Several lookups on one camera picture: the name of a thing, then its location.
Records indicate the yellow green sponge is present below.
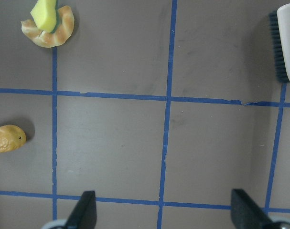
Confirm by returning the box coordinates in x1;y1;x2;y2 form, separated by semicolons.
30;0;57;32

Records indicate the beige brush with dark bristles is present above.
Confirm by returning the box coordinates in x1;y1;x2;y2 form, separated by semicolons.
269;3;290;83

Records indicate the toy croissant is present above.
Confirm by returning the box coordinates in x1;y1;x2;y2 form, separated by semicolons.
21;5;75;48

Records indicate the brown toy potato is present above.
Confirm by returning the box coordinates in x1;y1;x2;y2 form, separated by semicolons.
0;125;27;153

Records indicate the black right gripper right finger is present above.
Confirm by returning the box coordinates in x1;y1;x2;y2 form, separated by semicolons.
230;189;278;229

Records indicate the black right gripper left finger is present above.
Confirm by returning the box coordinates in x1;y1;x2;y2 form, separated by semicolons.
64;191;97;229

